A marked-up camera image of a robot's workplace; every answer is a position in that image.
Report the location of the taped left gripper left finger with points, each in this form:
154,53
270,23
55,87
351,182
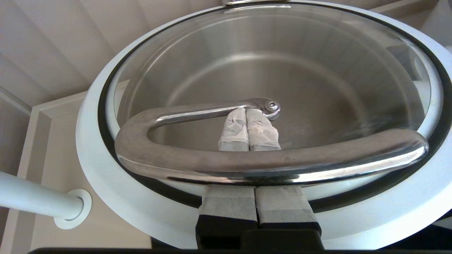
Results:
227,211

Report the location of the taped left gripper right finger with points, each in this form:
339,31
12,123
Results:
282,204

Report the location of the glass lid with white rim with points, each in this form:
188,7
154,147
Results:
106,176

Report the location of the black glass induction cooktop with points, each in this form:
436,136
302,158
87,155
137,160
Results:
423,236

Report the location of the white round pole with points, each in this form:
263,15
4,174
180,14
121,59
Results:
31,194

